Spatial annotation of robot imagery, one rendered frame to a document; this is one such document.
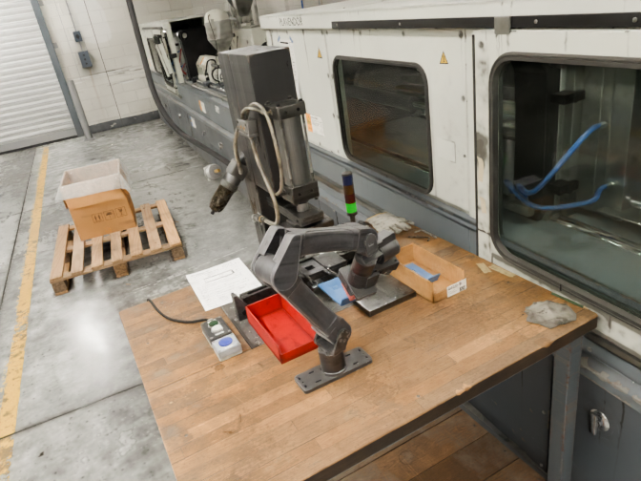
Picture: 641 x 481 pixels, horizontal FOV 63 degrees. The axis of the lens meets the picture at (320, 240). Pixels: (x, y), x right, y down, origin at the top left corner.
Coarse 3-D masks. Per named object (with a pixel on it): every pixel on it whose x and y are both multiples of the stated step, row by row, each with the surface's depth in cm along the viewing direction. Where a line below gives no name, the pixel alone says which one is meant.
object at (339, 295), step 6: (324, 282) 157; (330, 282) 157; (336, 282) 156; (324, 288) 154; (330, 288) 154; (342, 288) 153; (330, 294) 151; (336, 294) 151; (342, 294) 150; (336, 300) 148; (342, 300) 143; (348, 300) 145; (354, 300) 147
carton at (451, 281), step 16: (400, 256) 176; (416, 256) 177; (432, 256) 169; (400, 272) 167; (432, 272) 171; (448, 272) 163; (416, 288) 161; (432, 288) 153; (448, 288) 156; (464, 288) 160
